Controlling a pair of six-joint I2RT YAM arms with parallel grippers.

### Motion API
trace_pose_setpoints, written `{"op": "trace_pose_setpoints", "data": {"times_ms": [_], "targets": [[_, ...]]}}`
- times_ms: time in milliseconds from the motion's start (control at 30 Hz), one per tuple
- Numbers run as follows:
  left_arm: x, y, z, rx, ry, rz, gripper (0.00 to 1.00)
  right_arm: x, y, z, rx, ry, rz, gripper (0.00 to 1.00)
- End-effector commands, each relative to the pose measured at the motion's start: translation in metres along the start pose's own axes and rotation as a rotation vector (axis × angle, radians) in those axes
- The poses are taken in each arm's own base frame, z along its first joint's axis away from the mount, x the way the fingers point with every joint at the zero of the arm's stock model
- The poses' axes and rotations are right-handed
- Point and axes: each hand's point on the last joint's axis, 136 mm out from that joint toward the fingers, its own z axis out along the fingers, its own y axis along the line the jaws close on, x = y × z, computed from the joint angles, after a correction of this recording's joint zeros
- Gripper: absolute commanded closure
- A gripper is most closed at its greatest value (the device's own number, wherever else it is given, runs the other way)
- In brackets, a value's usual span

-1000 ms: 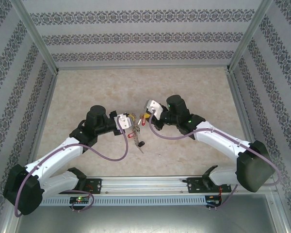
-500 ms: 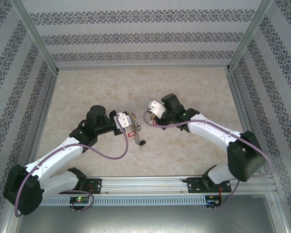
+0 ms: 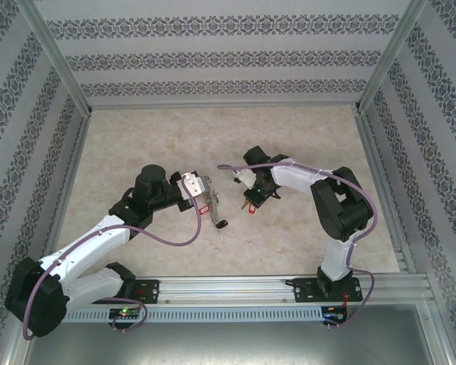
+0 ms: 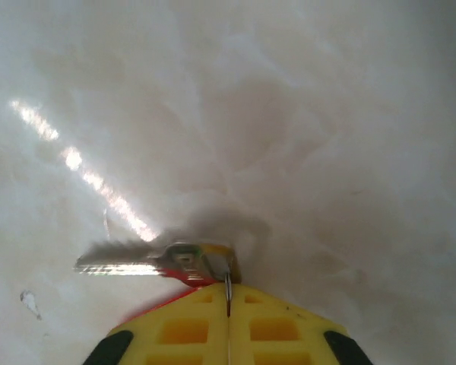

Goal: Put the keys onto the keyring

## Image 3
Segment translucent key strap with rings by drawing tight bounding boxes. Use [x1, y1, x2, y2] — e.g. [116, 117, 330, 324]
[200, 181, 222, 230]

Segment key with black tag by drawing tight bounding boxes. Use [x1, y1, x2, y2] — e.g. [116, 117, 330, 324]
[214, 218, 230, 242]

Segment grey metal front tray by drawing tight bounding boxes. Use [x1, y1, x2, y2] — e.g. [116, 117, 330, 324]
[22, 319, 449, 365]

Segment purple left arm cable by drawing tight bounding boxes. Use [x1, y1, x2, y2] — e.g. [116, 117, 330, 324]
[22, 174, 204, 341]

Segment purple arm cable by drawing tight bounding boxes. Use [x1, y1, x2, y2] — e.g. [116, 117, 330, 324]
[22, 174, 204, 341]
[216, 161, 379, 330]

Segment aluminium table back rail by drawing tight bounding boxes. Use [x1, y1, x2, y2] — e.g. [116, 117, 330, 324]
[87, 101, 362, 113]

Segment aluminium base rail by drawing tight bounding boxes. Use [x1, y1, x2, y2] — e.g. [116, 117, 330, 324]
[21, 274, 432, 305]

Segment aluminium table side rail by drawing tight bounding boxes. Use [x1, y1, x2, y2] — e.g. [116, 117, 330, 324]
[355, 112, 419, 275]

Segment grey slotted cable duct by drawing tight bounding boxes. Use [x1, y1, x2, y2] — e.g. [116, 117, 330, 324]
[66, 306, 326, 324]

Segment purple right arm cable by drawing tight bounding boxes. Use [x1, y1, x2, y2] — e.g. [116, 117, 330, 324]
[216, 161, 379, 330]

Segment aluminium frame post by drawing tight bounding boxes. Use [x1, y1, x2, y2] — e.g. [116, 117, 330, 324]
[14, 0, 94, 115]
[356, 0, 432, 113]

